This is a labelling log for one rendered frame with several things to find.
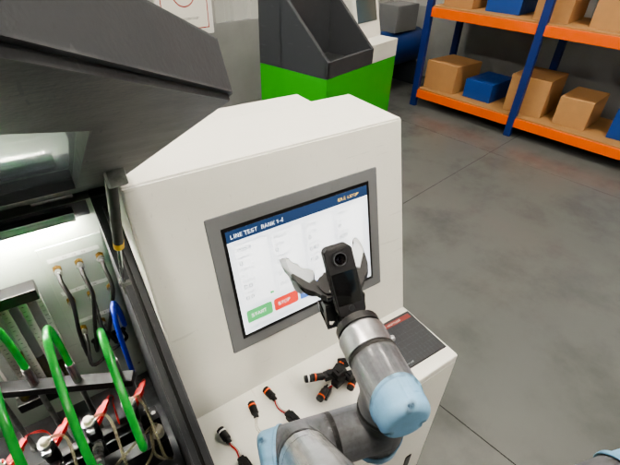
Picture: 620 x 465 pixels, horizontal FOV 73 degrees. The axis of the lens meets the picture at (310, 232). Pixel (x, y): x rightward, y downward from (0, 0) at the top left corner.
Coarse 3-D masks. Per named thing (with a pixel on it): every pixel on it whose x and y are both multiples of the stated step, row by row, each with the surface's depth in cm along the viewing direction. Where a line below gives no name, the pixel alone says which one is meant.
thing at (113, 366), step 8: (104, 336) 77; (104, 344) 76; (104, 352) 75; (112, 352) 76; (112, 360) 74; (112, 368) 74; (120, 368) 94; (112, 376) 74; (120, 376) 74; (120, 384) 73; (120, 392) 73; (120, 400) 73; (128, 400) 74; (128, 408) 73; (128, 416) 73; (136, 424) 74; (136, 432) 74; (136, 440) 75; (144, 440) 76; (144, 448) 77
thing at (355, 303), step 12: (324, 252) 64; (336, 252) 63; (348, 252) 64; (324, 264) 65; (336, 264) 64; (348, 264) 64; (336, 276) 64; (348, 276) 65; (336, 288) 64; (348, 288) 65; (360, 288) 65; (336, 300) 65; (348, 300) 65; (360, 300) 65; (348, 312) 65
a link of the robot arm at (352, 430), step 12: (348, 408) 62; (336, 420) 60; (348, 420) 60; (360, 420) 59; (348, 432) 58; (360, 432) 59; (372, 432) 58; (348, 444) 58; (360, 444) 58; (372, 444) 59; (384, 444) 59; (396, 444) 61; (348, 456) 58; (360, 456) 59; (372, 456) 62; (384, 456) 61
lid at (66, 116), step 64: (0, 0) 11; (64, 0) 13; (128, 0) 16; (0, 64) 11; (64, 64) 13; (128, 64) 15; (192, 64) 21; (0, 128) 18; (64, 128) 21; (128, 128) 27; (0, 192) 64; (64, 192) 77
